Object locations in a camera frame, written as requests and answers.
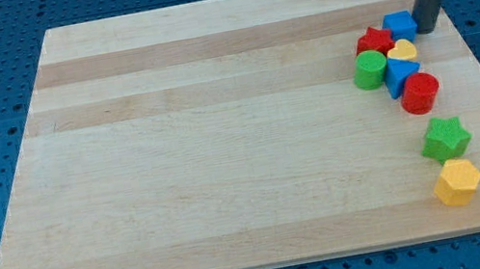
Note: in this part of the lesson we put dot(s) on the wooden board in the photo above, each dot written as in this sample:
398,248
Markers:
229,134

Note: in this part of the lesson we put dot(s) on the green cylinder block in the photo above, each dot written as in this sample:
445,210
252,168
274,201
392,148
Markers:
370,67

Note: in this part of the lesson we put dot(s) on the red star block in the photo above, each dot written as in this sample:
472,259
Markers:
375,39

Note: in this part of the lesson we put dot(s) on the blue triangle block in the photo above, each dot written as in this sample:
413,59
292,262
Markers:
397,72

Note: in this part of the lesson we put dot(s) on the yellow heart block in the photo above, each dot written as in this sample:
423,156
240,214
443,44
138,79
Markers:
403,50

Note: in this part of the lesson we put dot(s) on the red cylinder block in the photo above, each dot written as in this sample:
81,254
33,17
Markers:
419,95

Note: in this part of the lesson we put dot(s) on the blue cube block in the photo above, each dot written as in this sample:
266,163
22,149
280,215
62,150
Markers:
401,26

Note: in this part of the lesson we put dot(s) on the green star block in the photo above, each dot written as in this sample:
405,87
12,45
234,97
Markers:
445,139

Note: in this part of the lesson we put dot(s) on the yellow hexagon block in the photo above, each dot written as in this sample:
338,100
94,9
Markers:
457,182

